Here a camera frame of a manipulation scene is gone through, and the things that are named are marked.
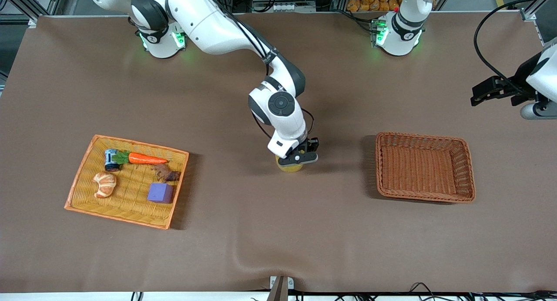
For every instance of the yellow tape roll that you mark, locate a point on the yellow tape roll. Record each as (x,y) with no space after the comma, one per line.
(289,168)

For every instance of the brown table cover cloth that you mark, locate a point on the brown table cover cloth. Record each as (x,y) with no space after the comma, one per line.
(261,231)

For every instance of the brown woven wicker basket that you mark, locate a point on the brown woven wicker basket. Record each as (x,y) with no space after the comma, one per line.
(424,168)

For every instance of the brown toy lion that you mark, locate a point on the brown toy lion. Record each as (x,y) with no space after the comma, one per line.
(167,174)

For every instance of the purple foam cube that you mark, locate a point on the purple foam cube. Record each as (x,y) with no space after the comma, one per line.
(160,192)

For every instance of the orange toy carrot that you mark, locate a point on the orange toy carrot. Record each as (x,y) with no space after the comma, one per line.
(145,158)

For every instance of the small white power strip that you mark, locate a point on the small white power strip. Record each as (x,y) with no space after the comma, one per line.
(289,7)

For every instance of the orange bumpy bag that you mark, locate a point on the orange bumpy bag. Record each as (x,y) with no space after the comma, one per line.
(370,1)

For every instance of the yellow wicker basket orange rim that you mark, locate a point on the yellow wicker basket orange rim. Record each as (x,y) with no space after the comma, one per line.
(130,205)

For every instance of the small blue white can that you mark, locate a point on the small blue white can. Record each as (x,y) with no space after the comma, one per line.
(111,159)

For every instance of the toy croissant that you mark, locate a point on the toy croissant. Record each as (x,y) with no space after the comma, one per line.
(104,183)

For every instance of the aluminium profile frame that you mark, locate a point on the aluminium profile frame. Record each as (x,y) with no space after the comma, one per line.
(32,1)
(541,22)

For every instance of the metal pole bracket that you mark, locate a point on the metal pole bracket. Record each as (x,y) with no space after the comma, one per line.
(280,288)

